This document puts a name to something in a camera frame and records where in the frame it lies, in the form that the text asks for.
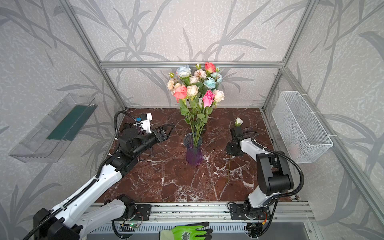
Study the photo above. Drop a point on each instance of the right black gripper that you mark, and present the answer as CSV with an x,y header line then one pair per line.
x,y
228,151

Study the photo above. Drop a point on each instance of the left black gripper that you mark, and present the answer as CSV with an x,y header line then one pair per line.
x,y
160,137

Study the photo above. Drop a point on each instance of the white rose bud stem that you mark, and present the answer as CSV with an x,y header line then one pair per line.
x,y
238,123

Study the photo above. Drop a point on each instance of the blue purple glass vase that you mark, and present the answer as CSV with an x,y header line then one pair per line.
x,y
194,155

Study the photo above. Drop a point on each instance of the peach rose stem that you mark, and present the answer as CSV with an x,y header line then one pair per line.
x,y
173,84

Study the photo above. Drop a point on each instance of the magenta pink rose stem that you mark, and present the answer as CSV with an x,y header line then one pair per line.
x,y
203,113

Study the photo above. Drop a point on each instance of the cream white rose stem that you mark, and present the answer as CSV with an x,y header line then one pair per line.
x,y
219,96

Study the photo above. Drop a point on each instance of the white blue rose stem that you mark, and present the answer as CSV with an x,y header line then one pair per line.
x,y
184,74

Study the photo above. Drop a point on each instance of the light blue flower stem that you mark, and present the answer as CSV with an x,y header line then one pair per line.
x,y
213,81

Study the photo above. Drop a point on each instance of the pink red rose stem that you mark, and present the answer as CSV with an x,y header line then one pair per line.
x,y
209,68

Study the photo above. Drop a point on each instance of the red glass vase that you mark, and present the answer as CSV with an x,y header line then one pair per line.
x,y
203,128

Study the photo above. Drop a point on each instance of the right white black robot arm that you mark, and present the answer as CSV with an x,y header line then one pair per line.
x,y
278,176

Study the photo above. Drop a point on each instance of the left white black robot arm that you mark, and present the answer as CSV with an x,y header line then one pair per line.
x,y
68,220

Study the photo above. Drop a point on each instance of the green work glove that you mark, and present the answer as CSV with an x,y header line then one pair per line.
x,y
197,231

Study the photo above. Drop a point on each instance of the green circuit board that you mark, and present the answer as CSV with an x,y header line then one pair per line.
x,y
129,227

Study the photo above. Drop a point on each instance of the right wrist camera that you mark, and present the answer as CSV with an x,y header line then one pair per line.
x,y
237,133

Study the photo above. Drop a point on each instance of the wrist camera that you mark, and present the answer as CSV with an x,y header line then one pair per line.
x,y
237,133
144,123

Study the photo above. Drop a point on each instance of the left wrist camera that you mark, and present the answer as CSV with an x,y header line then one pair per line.
x,y
144,123

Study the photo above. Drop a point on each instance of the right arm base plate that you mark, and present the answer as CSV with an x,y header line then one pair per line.
x,y
244,211

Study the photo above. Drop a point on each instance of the aluminium front rail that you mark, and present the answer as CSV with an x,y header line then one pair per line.
x,y
217,212

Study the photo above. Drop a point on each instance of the white wire mesh basket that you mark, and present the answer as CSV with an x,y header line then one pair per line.
x,y
301,131

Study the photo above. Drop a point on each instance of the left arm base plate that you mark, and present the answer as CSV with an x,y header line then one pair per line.
x,y
139,212

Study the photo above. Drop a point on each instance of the aluminium cage frame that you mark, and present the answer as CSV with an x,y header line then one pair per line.
x,y
363,184

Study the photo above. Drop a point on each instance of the clear plastic wall shelf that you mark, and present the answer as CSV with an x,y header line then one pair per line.
x,y
48,140

